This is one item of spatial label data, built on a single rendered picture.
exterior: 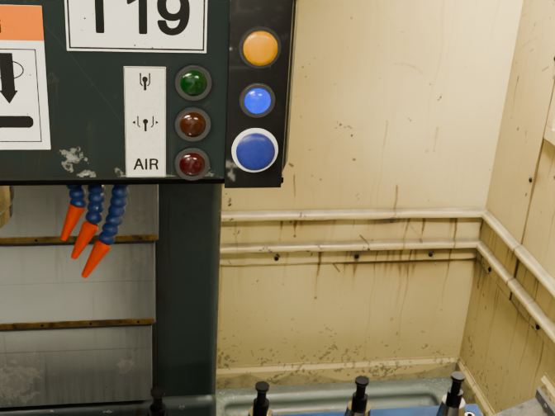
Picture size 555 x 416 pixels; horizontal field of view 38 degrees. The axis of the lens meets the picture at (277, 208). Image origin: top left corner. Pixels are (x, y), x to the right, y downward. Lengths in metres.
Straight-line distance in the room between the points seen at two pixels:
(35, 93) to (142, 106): 0.08
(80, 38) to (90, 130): 0.07
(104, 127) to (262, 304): 1.34
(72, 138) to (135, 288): 0.81
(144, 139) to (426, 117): 1.24
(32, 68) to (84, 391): 1.00
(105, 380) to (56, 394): 0.09
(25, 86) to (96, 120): 0.05
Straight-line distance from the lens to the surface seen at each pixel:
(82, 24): 0.59
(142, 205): 1.33
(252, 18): 0.60
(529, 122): 1.75
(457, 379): 0.93
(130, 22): 0.59
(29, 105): 0.61
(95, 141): 0.62
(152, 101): 0.61
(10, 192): 0.85
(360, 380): 0.90
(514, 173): 1.81
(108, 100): 0.61
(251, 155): 0.62
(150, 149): 0.62
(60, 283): 1.41
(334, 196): 1.82
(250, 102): 0.61
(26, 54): 0.60
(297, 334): 1.98
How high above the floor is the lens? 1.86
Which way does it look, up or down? 25 degrees down
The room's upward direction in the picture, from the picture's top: 4 degrees clockwise
